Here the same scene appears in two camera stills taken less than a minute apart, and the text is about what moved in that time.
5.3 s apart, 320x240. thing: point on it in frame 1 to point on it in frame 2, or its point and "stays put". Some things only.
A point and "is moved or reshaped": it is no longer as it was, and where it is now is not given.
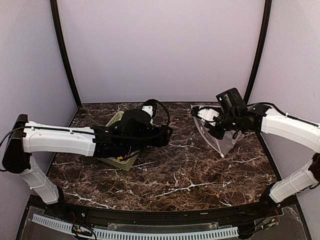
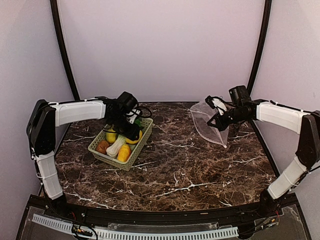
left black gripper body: x=160 y=140 to x=120 y=126
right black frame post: x=268 y=5 stays put
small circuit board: x=77 y=229 stays put
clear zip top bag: x=222 y=146 is moved or reshaped
